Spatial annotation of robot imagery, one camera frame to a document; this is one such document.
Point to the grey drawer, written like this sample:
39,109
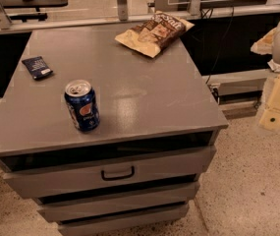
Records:
151,197
115,222
71,178

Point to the blue pepsi can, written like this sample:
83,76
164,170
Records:
80,98

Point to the middle grey drawer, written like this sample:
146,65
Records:
151,197

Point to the dark blue snack packet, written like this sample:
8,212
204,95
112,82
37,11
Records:
37,68

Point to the black drawer handle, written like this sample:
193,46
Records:
127,173

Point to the bottom grey drawer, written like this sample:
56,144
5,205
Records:
115,222

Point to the top grey drawer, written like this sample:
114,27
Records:
71,178

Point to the dark background table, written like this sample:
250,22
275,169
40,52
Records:
30,9

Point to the brown chip bag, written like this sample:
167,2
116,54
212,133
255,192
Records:
154,35

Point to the grey metal railing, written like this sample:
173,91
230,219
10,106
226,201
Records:
102,12

